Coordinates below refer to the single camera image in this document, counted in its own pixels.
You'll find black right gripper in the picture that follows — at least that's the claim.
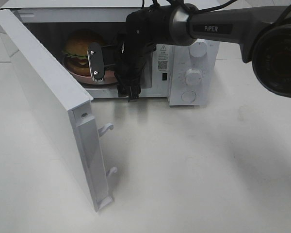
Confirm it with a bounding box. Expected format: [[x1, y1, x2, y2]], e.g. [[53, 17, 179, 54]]
[[101, 33, 158, 102]]

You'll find pink round plate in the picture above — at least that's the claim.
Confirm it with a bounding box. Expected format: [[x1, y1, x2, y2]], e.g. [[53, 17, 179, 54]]
[[62, 57, 117, 85]]

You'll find round white door button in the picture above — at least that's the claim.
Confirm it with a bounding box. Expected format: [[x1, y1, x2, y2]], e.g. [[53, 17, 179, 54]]
[[181, 91, 196, 102]]

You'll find white microwave knob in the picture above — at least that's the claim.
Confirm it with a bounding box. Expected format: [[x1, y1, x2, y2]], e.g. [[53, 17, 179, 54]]
[[189, 41, 208, 58], [184, 68, 203, 86]]

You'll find white microwave door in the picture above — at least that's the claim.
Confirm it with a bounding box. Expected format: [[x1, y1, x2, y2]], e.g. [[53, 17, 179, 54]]
[[0, 9, 117, 211]]

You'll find burger with lettuce and cheese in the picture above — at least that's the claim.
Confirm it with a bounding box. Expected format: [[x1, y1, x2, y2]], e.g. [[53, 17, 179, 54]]
[[63, 29, 106, 76]]

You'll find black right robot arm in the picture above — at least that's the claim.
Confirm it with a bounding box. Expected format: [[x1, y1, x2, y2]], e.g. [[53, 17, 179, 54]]
[[112, 3, 291, 100]]

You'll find white warning label sticker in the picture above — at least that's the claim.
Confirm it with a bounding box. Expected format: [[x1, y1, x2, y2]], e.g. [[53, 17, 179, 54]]
[[155, 44, 170, 71]]

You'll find white microwave oven body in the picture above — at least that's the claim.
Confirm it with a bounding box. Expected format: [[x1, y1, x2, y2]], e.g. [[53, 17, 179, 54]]
[[0, 0, 219, 105]]

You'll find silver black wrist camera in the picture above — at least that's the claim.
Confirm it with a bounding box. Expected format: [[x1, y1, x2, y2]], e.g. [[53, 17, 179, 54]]
[[87, 42, 105, 82]]

